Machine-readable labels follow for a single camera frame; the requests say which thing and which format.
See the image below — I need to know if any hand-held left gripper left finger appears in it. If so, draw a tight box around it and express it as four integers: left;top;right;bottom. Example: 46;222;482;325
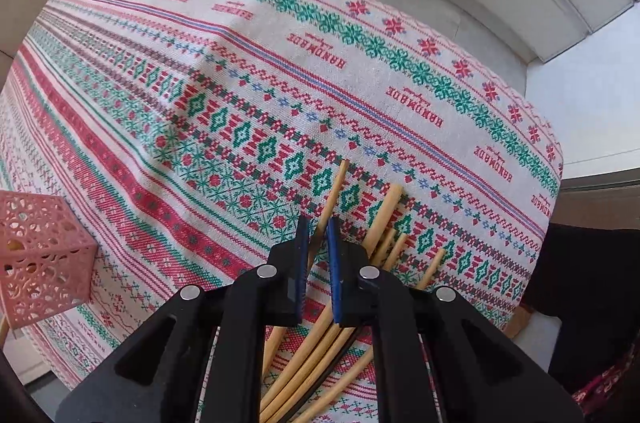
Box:
55;215;313;423

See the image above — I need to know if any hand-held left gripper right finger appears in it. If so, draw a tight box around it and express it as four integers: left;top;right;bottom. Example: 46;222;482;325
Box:
326;217;586;423

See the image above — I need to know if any single bamboo chopstick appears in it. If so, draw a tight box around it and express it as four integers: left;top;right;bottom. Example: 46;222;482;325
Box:
261;159;350;376

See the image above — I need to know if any bunch of wooden chopsticks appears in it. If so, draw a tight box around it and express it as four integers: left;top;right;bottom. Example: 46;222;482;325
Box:
260;183;447;423

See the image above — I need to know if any pink perforated chopstick holder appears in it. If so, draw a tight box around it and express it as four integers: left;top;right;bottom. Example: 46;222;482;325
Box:
0;190;98;329

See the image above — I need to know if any patterned striped tablecloth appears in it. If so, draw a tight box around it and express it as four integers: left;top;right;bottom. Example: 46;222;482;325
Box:
0;0;565;423

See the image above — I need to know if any person's leg in dark pants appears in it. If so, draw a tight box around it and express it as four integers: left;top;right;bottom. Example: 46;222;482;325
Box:
520;223;640;404

